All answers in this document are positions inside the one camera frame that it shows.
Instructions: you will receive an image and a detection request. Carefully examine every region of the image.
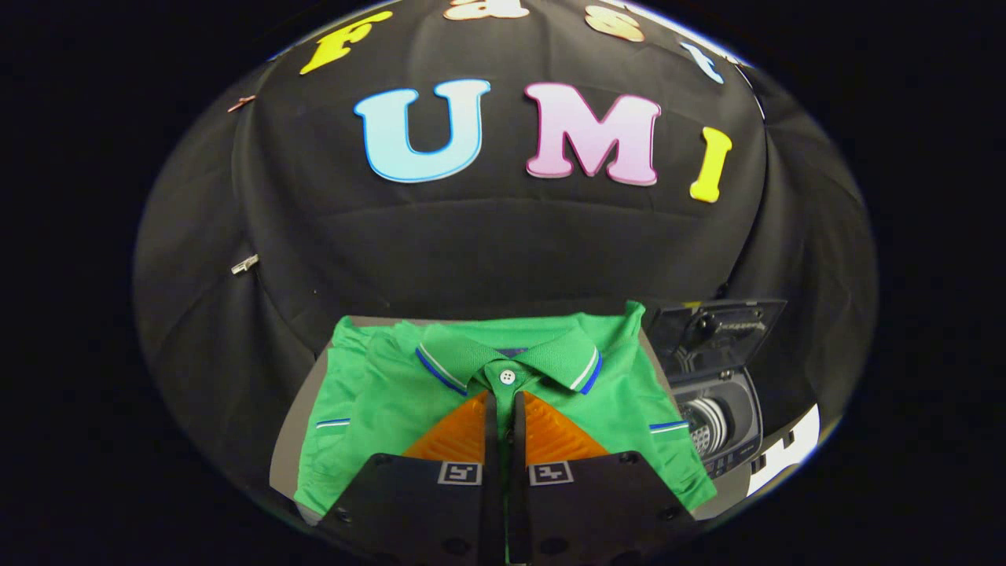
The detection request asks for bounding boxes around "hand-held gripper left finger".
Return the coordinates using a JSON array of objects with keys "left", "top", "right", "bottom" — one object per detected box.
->
[{"left": 318, "top": 391, "right": 504, "bottom": 566}]

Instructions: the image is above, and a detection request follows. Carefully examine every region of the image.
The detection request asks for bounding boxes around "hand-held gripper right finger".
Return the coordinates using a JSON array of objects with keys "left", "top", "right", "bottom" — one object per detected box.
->
[{"left": 509, "top": 391, "right": 708, "bottom": 566}]

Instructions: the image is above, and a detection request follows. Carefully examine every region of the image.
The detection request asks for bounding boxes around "green polo shirt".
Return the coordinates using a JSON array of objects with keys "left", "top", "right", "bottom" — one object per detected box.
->
[{"left": 295, "top": 301, "right": 718, "bottom": 516}]

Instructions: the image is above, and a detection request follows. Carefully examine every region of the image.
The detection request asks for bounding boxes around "dark washing machine lid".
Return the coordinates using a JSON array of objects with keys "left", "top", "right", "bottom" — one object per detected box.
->
[{"left": 641, "top": 299, "right": 788, "bottom": 384}]

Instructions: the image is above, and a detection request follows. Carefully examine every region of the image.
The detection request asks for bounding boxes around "grey washing machine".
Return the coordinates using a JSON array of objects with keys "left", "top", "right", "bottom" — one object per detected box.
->
[{"left": 664, "top": 368, "right": 765, "bottom": 479}]

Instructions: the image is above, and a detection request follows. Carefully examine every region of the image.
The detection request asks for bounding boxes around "grey table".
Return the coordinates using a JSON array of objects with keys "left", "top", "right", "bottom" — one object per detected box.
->
[{"left": 270, "top": 314, "right": 747, "bottom": 524}]

